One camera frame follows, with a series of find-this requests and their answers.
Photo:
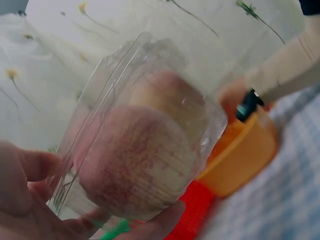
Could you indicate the person's right hand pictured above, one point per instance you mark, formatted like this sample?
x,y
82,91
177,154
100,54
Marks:
x,y
231,97

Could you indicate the person's left hand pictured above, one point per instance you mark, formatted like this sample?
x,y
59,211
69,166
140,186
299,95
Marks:
x,y
17,215

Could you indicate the clear plastic clamshell container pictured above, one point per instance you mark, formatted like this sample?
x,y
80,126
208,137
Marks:
x,y
120,82

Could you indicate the person's right forearm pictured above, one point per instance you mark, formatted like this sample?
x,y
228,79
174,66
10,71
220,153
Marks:
x,y
287,65

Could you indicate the black wrist band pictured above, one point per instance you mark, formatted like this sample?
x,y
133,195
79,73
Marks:
x,y
248,106

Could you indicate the small red-yellow apple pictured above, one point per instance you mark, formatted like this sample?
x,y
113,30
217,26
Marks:
x,y
170,92

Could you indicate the orange plastic bowl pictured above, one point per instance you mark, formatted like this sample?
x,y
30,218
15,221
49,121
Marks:
x,y
240,160

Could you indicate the green plastic object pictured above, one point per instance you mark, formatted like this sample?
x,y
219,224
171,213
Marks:
x,y
116,230

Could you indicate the large red-yellow apple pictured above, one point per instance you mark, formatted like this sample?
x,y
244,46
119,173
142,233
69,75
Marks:
x,y
140,160

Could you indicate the red plastic basket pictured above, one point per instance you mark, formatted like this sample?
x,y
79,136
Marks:
x,y
195,210

